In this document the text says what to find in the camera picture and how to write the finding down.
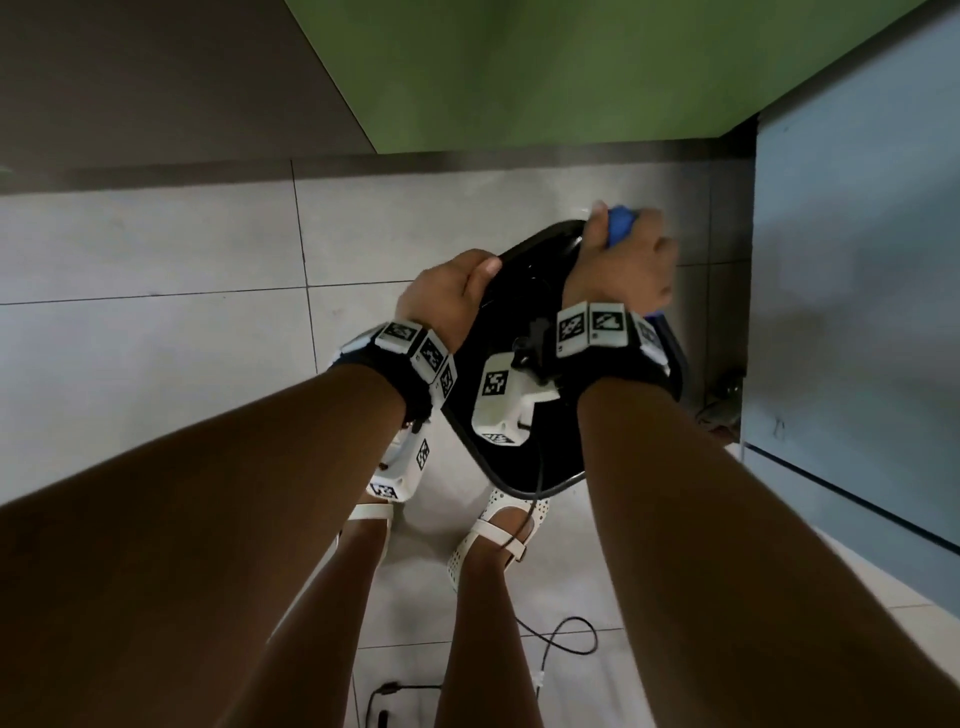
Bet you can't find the white perforated shoe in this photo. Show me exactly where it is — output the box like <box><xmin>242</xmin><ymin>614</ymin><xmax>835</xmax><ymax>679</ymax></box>
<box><xmin>447</xmin><ymin>487</ymin><xmax>550</xmax><ymax>594</ymax></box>
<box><xmin>341</xmin><ymin>491</ymin><xmax>395</xmax><ymax>568</ymax></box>

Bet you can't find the person's right hand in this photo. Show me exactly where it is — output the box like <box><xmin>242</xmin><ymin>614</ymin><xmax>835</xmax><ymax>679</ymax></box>
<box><xmin>562</xmin><ymin>200</ymin><xmax>680</xmax><ymax>320</ymax></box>

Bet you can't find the person's right forearm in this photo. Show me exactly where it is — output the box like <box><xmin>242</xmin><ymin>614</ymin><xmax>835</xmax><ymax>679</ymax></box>
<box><xmin>575</xmin><ymin>377</ymin><xmax>960</xmax><ymax>728</ymax></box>

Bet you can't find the black plastic waste bin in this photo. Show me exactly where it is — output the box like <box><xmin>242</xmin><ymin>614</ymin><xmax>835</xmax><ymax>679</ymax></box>
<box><xmin>442</xmin><ymin>217</ymin><xmax>690</xmax><ymax>502</ymax></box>

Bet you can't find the black left wrist strap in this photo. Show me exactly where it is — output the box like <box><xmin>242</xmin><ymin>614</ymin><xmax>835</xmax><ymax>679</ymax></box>
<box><xmin>329</xmin><ymin>320</ymin><xmax>459</xmax><ymax>433</ymax></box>

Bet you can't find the black left camera cable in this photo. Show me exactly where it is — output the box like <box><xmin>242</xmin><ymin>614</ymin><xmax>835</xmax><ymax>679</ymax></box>
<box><xmin>363</xmin><ymin>680</ymin><xmax>444</xmax><ymax>728</ymax></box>

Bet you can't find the blue cleaning cloth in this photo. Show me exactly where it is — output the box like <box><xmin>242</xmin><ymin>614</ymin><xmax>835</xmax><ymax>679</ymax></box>
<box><xmin>605</xmin><ymin>206</ymin><xmax>667</xmax><ymax>322</ymax></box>

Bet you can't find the white perforated left shoe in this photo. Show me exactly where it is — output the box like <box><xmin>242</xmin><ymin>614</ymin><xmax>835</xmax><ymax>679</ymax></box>
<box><xmin>341</xmin><ymin>491</ymin><xmax>395</xmax><ymax>568</ymax></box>

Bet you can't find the white perforated right shoe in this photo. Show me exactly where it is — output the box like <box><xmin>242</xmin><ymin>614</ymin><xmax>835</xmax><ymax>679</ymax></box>
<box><xmin>447</xmin><ymin>487</ymin><xmax>550</xmax><ymax>594</ymax></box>

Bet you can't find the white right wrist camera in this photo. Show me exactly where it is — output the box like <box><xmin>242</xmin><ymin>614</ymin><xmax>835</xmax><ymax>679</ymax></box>
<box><xmin>470</xmin><ymin>350</ymin><xmax>564</xmax><ymax>448</ymax></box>

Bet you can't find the person's left hand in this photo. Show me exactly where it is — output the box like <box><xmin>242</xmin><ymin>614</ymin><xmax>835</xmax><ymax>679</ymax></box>
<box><xmin>395</xmin><ymin>248</ymin><xmax>504</xmax><ymax>354</ymax></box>

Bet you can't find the black wrist strap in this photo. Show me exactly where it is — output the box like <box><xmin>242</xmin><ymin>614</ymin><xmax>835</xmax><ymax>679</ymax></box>
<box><xmin>329</xmin><ymin>320</ymin><xmax>459</xmax><ymax>433</ymax></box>
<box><xmin>524</xmin><ymin>301</ymin><xmax>673</xmax><ymax>403</ymax></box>

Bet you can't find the pale blue wheeled cabinet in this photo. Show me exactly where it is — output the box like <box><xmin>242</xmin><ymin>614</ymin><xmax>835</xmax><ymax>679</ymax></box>
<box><xmin>738</xmin><ymin>7</ymin><xmax>960</xmax><ymax>598</ymax></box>

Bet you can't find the red caster wheel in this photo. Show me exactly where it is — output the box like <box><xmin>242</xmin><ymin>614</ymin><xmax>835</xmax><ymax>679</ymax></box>
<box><xmin>697</xmin><ymin>371</ymin><xmax>748</xmax><ymax>440</ymax></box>

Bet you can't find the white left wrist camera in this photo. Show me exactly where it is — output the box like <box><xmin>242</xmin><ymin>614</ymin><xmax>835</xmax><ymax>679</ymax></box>
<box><xmin>367</xmin><ymin>419</ymin><xmax>435</xmax><ymax>504</ymax></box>

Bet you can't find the person's left forearm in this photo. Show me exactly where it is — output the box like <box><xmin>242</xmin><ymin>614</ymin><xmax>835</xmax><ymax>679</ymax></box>
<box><xmin>0</xmin><ymin>363</ymin><xmax>406</xmax><ymax>728</ymax></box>

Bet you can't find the black right wrist strap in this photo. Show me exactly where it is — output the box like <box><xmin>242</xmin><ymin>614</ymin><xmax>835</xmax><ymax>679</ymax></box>
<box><xmin>524</xmin><ymin>301</ymin><xmax>673</xmax><ymax>403</ymax></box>

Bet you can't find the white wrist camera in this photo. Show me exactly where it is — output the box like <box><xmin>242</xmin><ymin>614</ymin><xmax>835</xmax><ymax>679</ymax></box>
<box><xmin>367</xmin><ymin>419</ymin><xmax>435</xmax><ymax>504</ymax></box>
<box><xmin>470</xmin><ymin>350</ymin><xmax>564</xmax><ymax>448</ymax></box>

